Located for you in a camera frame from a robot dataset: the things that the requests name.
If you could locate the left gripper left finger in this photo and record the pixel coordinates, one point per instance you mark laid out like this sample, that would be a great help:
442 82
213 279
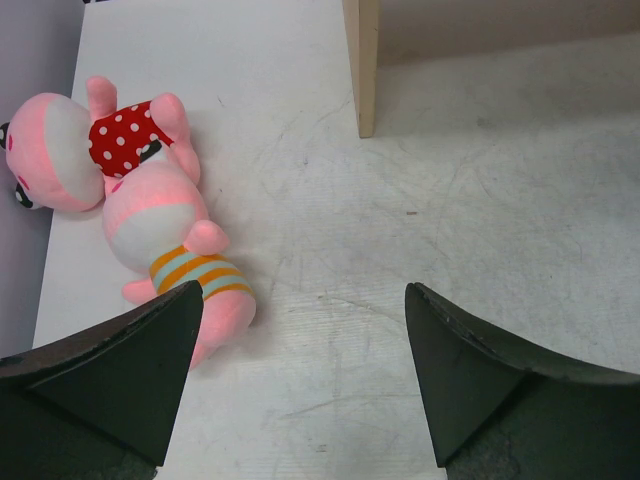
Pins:
101 403

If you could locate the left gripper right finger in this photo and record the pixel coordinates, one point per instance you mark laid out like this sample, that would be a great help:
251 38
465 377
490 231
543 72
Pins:
501 407

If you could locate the wooden three-tier shelf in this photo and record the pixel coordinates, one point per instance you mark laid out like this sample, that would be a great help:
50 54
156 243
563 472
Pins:
390 33

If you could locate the pink plush striped shirt left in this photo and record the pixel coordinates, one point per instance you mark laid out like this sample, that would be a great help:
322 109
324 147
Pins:
157 225

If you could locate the pink plush red polka-dot shirt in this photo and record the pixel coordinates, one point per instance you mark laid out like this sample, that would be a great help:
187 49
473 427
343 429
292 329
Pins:
65 156

